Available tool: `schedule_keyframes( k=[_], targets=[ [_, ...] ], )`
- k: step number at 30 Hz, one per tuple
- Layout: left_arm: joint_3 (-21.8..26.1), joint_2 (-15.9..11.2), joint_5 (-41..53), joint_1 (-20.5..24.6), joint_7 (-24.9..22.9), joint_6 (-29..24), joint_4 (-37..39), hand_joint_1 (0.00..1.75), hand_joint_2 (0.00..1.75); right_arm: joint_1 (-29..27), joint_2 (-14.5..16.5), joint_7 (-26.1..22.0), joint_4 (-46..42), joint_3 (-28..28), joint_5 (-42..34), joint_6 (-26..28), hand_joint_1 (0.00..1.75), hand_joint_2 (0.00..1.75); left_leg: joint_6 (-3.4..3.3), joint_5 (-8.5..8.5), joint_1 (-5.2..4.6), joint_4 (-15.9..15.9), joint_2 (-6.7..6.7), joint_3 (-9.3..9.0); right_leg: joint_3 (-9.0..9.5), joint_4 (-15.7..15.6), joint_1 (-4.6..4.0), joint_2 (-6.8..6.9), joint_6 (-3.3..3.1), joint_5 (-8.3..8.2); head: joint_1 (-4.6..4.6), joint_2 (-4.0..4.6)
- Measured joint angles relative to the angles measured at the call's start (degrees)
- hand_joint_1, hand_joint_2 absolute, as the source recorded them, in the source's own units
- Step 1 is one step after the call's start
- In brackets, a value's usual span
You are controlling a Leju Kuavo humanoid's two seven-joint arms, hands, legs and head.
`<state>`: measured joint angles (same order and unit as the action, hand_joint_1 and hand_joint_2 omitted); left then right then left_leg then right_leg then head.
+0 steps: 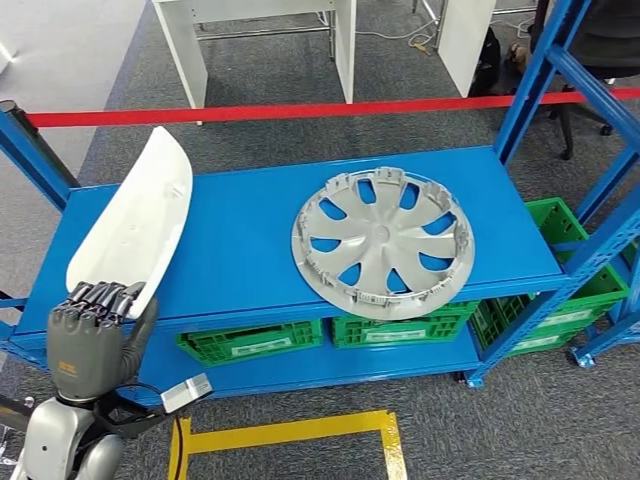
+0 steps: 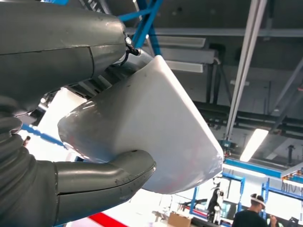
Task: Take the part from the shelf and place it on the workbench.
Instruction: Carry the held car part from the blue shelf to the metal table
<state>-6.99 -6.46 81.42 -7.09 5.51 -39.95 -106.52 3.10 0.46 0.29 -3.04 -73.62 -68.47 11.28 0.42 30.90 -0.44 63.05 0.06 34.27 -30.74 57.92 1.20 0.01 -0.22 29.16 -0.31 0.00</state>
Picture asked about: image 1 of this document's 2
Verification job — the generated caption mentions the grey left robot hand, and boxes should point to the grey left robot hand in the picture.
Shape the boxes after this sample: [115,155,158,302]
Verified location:
[46,280,159,404]

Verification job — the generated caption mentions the white plastic car part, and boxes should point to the white plastic car part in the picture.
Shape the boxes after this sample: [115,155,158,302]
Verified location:
[66,125,194,321]

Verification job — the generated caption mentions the blue metal shelf rack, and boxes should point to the blue metal shelf rack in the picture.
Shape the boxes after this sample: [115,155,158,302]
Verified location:
[0,0,640,407]
[570,291,640,370]

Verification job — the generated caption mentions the green plastic crate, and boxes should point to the green plastic crate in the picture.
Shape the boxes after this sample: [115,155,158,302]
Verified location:
[331,301,480,350]
[469,196,631,359]
[174,319,325,369]
[507,327,576,359]
[620,239,640,270]

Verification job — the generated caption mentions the red barrier belt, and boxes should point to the red barrier belt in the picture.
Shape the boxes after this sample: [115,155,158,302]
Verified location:
[25,87,640,129]

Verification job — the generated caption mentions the grey wheel hubcap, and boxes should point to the grey wheel hubcap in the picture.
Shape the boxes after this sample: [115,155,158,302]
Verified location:
[291,166,476,323]

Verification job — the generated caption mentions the white desk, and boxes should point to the white desk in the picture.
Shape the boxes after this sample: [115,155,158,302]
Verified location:
[152,0,357,127]
[412,0,538,99]

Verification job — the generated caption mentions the black bag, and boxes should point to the black bag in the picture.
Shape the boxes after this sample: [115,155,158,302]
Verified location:
[469,26,502,99]

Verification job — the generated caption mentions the black office chair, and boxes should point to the black office chair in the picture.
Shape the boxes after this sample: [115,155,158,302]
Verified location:
[530,0,640,162]

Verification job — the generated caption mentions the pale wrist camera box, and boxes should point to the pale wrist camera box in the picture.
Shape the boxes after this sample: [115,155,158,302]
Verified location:
[161,372,214,415]

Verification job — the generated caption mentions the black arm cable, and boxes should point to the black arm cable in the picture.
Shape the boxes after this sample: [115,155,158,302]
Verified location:
[115,380,184,480]

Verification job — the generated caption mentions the white floor cable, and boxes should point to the white floor cable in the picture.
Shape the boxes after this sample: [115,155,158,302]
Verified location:
[355,16,441,51]

